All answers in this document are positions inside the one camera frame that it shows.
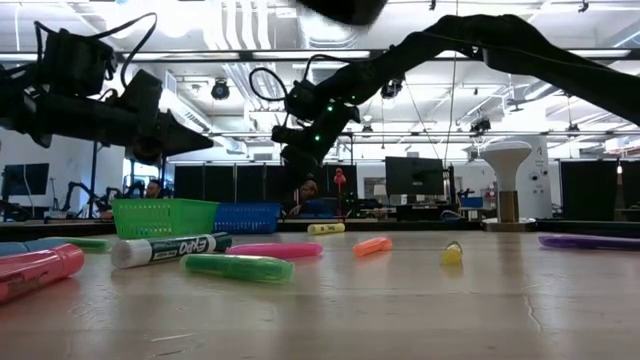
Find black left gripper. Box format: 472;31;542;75
19;91;215;167

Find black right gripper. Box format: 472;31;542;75
282;102;362;202

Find pink slim highlighter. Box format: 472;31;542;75
225;242;324;260

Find orange highlighter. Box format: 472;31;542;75
352;236;394;259

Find green Expo dry-erase marker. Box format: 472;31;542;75
110;232;233;270

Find green slim highlighter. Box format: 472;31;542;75
42;237;112;253

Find blue highlighter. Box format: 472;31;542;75
0;239;66;257

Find pink Sharpie highlighter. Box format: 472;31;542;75
0;243;85;305

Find purple slim highlighter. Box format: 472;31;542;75
538;234;640;252

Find blue plastic basket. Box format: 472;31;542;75
213;202;282;235

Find black partition screen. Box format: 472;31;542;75
173;163;359;219
560;158;640;221

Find green plastic basket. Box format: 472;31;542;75
112;198;221;240

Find black computer monitor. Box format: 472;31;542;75
384;156;446;197

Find white mushroom-shaped lamp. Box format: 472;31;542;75
482;139;539;232

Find white round pillar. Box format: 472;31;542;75
517;132;554;220

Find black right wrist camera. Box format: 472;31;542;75
271;124;300;146

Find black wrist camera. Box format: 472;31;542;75
271;124;300;146
118;68;165;132

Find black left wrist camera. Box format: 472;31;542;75
118;68;165;132

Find black metal frame stand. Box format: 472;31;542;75
84;132;169;221

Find black right camera cable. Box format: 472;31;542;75
248;53;351;104

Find black camera cable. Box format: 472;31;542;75
97;12;159;76
248;53;351;104

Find black overhead frame bar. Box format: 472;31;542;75
0;47;640;64

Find black left camera cable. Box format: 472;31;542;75
97;12;159;76

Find black wall screen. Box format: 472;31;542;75
1;162;51;197

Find silver ceiling air duct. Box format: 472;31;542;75
294;0;365;101

